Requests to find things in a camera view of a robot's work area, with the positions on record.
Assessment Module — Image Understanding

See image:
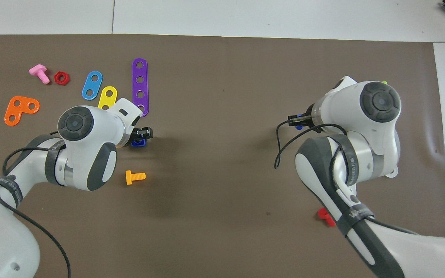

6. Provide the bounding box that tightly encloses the blue plastic screw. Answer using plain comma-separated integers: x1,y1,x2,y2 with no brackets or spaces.
295,113,309,131

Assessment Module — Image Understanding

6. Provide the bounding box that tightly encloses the pink plastic screw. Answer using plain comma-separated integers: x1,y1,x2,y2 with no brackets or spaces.
29,64,51,85

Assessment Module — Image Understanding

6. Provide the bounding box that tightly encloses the purple four-hole plastic strip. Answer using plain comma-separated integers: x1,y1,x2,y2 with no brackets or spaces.
132,58,149,117

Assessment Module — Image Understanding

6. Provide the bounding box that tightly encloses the blue two-hole plastic plate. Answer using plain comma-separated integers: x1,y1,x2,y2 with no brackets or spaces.
82,71,103,101

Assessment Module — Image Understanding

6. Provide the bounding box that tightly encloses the orange angled three-hole plate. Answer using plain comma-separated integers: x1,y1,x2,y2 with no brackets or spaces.
4,96,40,127

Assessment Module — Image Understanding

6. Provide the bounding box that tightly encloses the black cable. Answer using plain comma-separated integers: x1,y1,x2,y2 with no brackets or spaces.
274,115,421,236
2,131,71,278

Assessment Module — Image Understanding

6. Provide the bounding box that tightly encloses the red plastic screw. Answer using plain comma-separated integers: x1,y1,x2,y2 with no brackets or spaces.
318,208,336,227

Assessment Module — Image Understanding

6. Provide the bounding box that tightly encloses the yellow two-hole plastic plate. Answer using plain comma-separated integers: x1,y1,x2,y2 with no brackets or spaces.
98,86,118,110

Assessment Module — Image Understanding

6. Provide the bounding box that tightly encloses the orange plastic screw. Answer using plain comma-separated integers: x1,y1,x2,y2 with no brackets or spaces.
125,170,146,185

